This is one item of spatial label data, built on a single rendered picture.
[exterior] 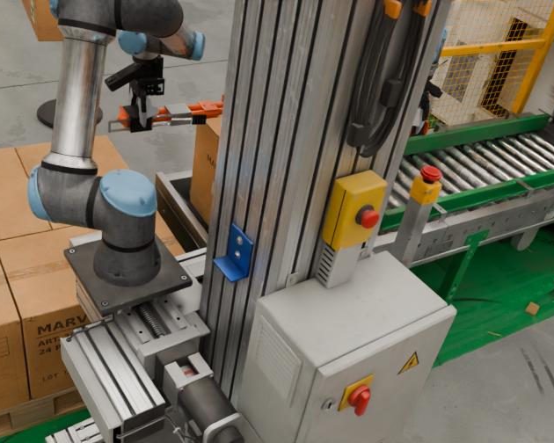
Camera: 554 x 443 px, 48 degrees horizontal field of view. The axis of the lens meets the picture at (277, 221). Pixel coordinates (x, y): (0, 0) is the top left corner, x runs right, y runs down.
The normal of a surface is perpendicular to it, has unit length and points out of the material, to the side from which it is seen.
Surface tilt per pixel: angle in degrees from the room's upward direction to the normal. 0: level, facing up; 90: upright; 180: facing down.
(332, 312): 0
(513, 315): 0
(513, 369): 0
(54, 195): 63
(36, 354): 90
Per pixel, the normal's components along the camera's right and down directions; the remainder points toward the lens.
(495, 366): 0.15, -0.79
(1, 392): 0.51, 0.58
